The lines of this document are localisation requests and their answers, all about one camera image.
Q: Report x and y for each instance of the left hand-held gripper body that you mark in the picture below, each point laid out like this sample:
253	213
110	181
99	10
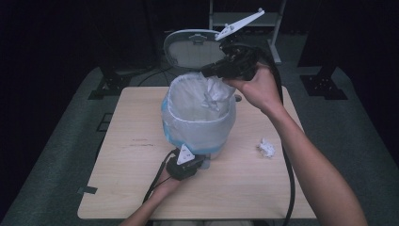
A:
183	166

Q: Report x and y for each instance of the dark floor outlet box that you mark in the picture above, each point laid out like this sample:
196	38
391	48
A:
104	122

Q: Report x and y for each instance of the white and grey trash bin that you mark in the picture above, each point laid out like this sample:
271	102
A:
194	50

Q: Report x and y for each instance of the person's left hand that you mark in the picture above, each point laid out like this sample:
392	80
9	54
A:
167	186

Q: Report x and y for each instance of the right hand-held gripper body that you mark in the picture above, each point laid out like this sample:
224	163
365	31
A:
241	59

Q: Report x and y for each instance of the white paper ball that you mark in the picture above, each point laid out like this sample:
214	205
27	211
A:
218	92
266	147

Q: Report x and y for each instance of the grey trash bin with liner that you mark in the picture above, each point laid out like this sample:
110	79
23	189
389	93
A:
194	132

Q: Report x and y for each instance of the white metal stand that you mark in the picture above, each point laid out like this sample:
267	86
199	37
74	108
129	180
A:
273	37

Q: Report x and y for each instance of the black stand base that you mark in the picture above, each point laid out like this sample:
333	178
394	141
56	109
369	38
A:
323	86
108	86

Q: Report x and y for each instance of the person's right hand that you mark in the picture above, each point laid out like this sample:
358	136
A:
260	89

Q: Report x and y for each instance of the grey tape strip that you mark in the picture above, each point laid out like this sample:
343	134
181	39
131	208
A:
87	190

